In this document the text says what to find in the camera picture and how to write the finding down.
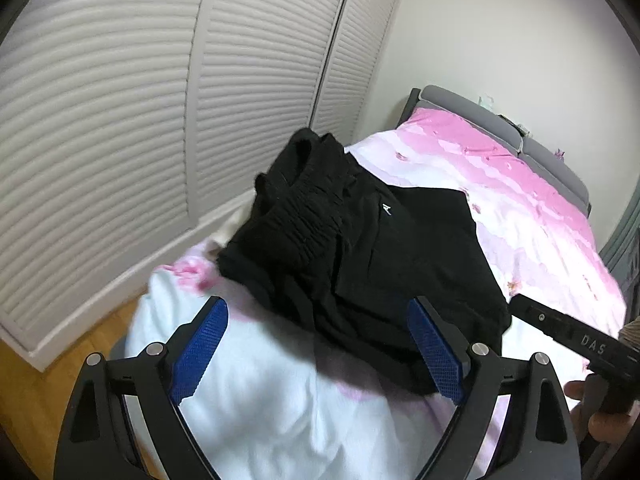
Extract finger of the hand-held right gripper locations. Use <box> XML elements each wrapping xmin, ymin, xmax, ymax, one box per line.
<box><xmin>509</xmin><ymin>293</ymin><xmax>576</xmax><ymax>346</ymax></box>

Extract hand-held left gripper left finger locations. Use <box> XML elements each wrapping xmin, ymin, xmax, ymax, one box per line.
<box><xmin>52</xmin><ymin>296</ymin><xmax>229</xmax><ymax>480</ymax></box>

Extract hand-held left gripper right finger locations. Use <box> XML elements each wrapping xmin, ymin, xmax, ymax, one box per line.
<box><xmin>406</xmin><ymin>296</ymin><xmax>583</xmax><ymax>480</ymax></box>

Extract black pants with small logo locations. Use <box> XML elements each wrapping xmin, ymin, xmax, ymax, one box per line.
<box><xmin>320</xmin><ymin>160</ymin><xmax>511</xmax><ymax>396</ymax></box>

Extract black pants with large logo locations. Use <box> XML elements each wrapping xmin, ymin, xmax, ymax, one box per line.
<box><xmin>217</xmin><ymin>127</ymin><xmax>361</xmax><ymax>331</ymax></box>

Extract person's right hand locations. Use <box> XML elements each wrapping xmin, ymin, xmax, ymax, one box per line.
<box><xmin>564</xmin><ymin>380</ymin><xmax>640</xmax><ymax>456</ymax></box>

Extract pink floral bedsheet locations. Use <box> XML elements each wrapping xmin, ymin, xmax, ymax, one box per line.
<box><xmin>122</xmin><ymin>107</ymin><xmax>628</xmax><ymax>480</ymax></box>

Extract green curtain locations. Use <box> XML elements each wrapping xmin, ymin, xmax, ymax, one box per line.
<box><xmin>599</xmin><ymin>192</ymin><xmax>640</xmax><ymax>293</ymax></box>

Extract grey padded headboard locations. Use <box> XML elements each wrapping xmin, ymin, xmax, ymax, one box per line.
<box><xmin>397</xmin><ymin>85</ymin><xmax>593</xmax><ymax>218</ymax></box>

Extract flat box on headboard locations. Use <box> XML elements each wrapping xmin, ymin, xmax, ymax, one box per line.
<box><xmin>500</xmin><ymin>115</ymin><xmax>532</xmax><ymax>137</ymax></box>

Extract white louvered closet door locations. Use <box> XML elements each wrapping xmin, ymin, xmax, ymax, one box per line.
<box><xmin>307</xmin><ymin>0</ymin><xmax>416</xmax><ymax>143</ymax></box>
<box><xmin>0</xmin><ymin>0</ymin><xmax>221</xmax><ymax>372</ymax></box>
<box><xmin>187</xmin><ymin>0</ymin><xmax>358</xmax><ymax>226</ymax></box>

